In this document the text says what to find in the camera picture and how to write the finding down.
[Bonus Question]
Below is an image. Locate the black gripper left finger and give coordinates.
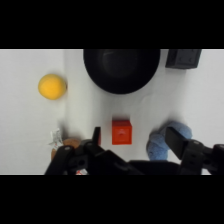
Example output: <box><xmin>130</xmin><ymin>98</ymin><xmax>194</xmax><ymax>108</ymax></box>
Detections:
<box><xmin>90</xmin><ymin>126</ymin><xmax>102</xmax><ymax>150</ymax></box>

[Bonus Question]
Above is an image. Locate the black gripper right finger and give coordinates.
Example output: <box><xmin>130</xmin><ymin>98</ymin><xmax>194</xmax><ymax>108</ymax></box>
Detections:
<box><xmin>164</xmin><ymin>126</ymin><xmax>190</xmax><ymax>161</ymax></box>

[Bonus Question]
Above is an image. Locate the red cube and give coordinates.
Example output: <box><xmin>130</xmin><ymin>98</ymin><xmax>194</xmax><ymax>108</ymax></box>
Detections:
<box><xmin>111</xmin><ymin>119</ymin><xmax>133</xmax><ymax>146</ymax></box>

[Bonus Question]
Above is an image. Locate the black bowl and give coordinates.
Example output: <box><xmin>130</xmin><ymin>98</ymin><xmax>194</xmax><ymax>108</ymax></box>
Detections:
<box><xmin>82</xmin><ymin>49</ymin><xmax>162</xmax><ymax>95</ymax></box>

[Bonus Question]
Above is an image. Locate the dark grey cube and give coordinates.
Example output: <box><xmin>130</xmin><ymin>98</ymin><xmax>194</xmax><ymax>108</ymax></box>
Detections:
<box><xmin>165</xmin><ymin>49</ymin><xmax>203</xmax><ymax>70</ymax></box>

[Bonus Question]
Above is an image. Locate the blue crumpled cloth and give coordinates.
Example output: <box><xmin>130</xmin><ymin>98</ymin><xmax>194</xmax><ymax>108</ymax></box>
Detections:
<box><xmin>146</xmin><ymin>120</ymin><xmax>193</xmax><ymax>162</ymax></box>

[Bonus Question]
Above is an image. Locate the brown plush drumstick toy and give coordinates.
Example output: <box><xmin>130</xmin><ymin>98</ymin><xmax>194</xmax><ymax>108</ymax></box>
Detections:
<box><xmin>48</xmin><ymin>128</ymin><xmax>83</xmax><ymax>161</ymax></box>

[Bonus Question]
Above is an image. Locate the orange ball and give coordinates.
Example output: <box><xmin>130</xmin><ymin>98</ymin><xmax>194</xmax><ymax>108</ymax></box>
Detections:
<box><xmin>37</xmin><ymin>73</ymin><xmax>68</xmax><ymax>101</ymax></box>

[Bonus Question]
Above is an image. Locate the white table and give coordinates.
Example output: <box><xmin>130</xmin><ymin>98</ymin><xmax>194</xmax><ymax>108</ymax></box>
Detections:
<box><xmin>0</xmin><ymin>49</ymin><xmax>224</xmax><ymax>176</ymax></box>

